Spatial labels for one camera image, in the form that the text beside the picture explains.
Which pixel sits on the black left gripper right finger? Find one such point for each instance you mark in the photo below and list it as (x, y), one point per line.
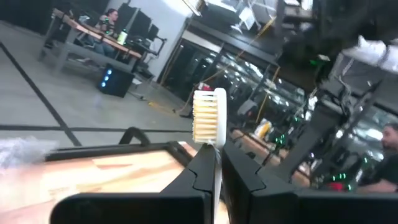
(239, 180)

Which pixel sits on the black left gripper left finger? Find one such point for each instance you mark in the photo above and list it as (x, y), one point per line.
(202, 174)

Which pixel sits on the orange and white toothbrush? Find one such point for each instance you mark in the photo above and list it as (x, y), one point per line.
(220, 118)

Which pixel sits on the yellow bag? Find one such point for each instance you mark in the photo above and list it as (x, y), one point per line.
(263, 129)

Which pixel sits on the black computer tower blue lights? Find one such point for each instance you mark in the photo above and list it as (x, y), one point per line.
(115, 81)

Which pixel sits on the person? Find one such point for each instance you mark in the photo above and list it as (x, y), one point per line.
(385, 168)
(107, 25)

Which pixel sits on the white canister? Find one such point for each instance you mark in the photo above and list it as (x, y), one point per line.
(122, 38)

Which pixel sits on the black monitor block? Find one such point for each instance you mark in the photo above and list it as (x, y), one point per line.
(136, 21)

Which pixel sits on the wooden background desk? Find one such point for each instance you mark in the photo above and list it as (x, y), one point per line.
(71, 49)

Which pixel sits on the black aluminium rig frame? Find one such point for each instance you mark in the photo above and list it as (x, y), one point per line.
(109, 148)

